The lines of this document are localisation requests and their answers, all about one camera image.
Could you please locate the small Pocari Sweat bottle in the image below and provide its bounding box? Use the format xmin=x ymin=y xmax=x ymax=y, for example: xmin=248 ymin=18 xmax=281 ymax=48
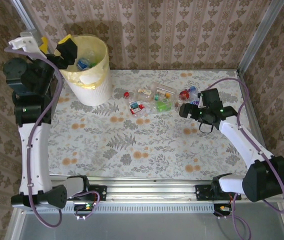
xmin=76 ymin=57 xmax=90 ymax=71

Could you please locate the blue cap purple print bottle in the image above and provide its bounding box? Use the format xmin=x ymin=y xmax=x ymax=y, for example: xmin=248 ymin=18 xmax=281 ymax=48
xmin=188 ymin=85 xmax=204 ymax=106

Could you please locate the clear bottle green label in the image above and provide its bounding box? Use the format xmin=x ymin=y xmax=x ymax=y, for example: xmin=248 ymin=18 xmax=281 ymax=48
xmin=155 ymin=98 xmax=174 ymax=113

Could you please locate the yellow bin liner bag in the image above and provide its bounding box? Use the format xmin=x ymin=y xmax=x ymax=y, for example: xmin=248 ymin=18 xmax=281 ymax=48
xmin=53 ymin=35 xmax=110 ymax=90

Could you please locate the white ribbed waste bin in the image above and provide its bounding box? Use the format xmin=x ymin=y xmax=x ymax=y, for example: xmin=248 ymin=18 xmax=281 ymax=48
xmin=53 ymin=35 xmax=114 ymax=107

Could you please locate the beige crumpled wrapper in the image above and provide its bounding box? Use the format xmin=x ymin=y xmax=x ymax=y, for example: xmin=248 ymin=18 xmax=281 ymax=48
xmin=134 ymin=86 xmax=155 ymax=101

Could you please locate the clear bottle red label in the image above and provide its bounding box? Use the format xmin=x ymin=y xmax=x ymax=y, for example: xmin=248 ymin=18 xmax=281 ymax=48
xmin=128 ymin=99 xmax=146 ymax=116

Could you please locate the floral tablecloth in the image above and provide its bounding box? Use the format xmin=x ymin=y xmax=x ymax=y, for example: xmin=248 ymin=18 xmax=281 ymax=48
xmin=43 ymin=69 xmax=264 ymax=182

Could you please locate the thin black cable loop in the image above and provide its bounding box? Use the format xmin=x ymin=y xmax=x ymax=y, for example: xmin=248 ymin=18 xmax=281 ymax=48
xmin=198 ymin=121 xmax=214 ymax=134

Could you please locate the aluminium left frame post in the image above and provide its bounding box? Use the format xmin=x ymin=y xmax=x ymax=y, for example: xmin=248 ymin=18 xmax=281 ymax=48
xmin=11 ymin=0 xmax=65 ymax=82

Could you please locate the aluminium frame post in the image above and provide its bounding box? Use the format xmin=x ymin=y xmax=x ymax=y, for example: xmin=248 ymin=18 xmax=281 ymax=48
xmin=236 ymin=0 xmax=284 ymax=76
xmin=11 ymin=0 xmax=65 ymax=82

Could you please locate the aluminium right side rail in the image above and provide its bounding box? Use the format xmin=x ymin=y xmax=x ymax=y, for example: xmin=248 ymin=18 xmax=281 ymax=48
xmin=236 ymin=70 xmax=284 ymax=187

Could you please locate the aluminium right frame post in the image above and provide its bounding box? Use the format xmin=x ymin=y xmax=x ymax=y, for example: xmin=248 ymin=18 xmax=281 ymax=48
xmin=236 ymin=0 xmax=284 ymax=76

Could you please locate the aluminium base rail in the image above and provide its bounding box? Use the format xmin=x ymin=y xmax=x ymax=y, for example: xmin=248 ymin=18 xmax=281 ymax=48
xmin=16 ymin=176 xmax=284 ymax=204

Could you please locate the grey slotted cable duct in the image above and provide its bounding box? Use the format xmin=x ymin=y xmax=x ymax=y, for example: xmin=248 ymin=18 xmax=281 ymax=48
xmin=25 ymin=202 xmax=214 ymax=214

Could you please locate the grey metal base plate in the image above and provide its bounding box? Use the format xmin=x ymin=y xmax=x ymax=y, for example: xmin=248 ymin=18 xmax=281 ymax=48
xmin=5 ymin=201 xmax=284 ymax=240

